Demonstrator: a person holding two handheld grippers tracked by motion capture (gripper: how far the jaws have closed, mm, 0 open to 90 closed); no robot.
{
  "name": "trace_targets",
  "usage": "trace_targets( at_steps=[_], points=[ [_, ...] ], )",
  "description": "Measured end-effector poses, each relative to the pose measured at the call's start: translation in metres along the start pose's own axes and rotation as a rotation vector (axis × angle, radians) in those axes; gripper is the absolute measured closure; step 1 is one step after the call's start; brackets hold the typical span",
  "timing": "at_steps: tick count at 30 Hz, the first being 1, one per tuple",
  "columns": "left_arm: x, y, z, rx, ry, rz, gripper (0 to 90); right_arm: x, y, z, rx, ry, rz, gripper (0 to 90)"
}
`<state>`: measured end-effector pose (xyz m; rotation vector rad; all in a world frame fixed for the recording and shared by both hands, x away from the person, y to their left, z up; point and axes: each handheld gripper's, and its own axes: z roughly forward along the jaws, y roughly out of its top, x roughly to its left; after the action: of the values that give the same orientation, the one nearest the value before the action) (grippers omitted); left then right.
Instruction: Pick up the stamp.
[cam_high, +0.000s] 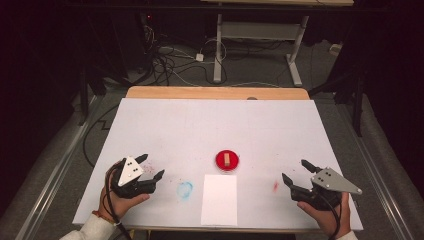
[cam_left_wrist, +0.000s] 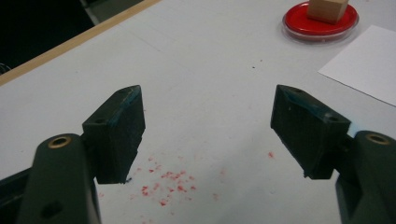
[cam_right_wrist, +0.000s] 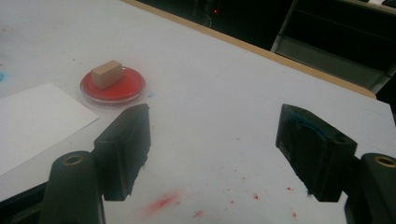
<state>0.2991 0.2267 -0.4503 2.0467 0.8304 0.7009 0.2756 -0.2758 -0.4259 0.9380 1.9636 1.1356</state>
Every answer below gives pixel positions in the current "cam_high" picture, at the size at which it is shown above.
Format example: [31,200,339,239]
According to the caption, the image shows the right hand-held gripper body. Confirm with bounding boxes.
[290,167,364,212]

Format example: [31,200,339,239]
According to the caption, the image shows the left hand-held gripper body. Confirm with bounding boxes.
[109,155,158,200]

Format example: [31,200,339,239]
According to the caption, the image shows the person's left hand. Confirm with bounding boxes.
[98,165,151,223]

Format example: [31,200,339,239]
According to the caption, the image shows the person's right hand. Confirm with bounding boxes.
[296,193,353,240]

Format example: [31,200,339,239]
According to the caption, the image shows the red round ink pad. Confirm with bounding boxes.
[214,149,241,173]

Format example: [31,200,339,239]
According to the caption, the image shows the white paper sheet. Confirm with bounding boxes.
[200,174,239,227]

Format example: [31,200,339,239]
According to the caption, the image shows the large white board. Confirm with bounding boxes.
[72,97,365,232]

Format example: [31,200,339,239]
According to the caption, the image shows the black metal stand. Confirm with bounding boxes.
[308,71,366,138]
[78,63,90,127]

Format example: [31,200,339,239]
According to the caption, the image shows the wooden table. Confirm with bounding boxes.
[125,85,311,101]

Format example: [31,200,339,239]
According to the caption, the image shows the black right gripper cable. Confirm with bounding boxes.
[316,192,342,240]

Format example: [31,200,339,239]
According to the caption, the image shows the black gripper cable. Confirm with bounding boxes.
[316,192,342,240]
[104,161,134,240]

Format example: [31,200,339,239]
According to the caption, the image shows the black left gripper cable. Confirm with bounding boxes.
[104,161,134,240]

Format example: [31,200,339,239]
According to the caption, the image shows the metal floor rail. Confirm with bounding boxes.
[14,95,105,240]
[334,99,416,240]

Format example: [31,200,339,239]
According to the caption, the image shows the orange bracelet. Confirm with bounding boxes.
[91,209,116,225]

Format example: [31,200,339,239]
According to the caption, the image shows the black floor cable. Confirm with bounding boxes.
[82,103,122,169]

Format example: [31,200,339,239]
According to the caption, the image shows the tangle of floor cables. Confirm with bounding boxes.
[141,24,231,88]

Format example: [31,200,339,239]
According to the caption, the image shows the white metal desk frame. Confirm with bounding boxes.
[199,0,355,88]

